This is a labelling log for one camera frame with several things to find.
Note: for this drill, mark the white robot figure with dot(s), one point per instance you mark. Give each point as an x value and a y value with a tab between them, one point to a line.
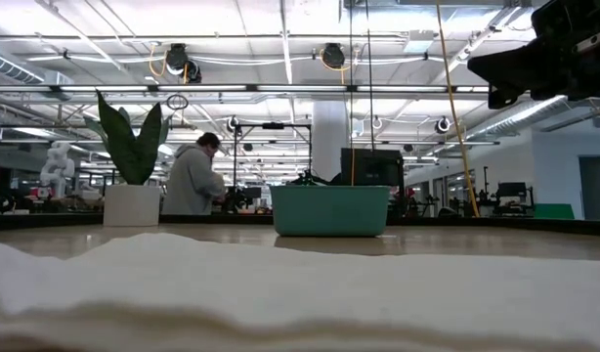
58	166

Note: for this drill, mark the black equipment cart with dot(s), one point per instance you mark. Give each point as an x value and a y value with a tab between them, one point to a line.
512	189

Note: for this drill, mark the white square column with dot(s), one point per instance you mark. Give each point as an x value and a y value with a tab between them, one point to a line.
329	142

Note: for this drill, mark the green plant in white pot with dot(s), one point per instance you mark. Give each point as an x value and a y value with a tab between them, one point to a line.
131	205

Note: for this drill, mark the silver ventilation duct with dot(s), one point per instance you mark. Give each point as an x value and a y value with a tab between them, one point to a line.
12	71

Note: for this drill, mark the black metal frame stand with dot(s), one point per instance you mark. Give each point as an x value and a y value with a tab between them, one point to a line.
273	125

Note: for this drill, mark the green box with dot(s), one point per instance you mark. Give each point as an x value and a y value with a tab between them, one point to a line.
554	211

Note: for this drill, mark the teal plastic tupperware container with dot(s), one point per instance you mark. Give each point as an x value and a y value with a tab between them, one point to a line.
329	210

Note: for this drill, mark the person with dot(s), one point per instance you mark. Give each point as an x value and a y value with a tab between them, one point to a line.
192	186

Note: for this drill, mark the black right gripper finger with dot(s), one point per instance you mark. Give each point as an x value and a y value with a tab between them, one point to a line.
512	76
510	57

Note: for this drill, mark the white folded cloth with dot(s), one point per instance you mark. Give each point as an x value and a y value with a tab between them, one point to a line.
300	293

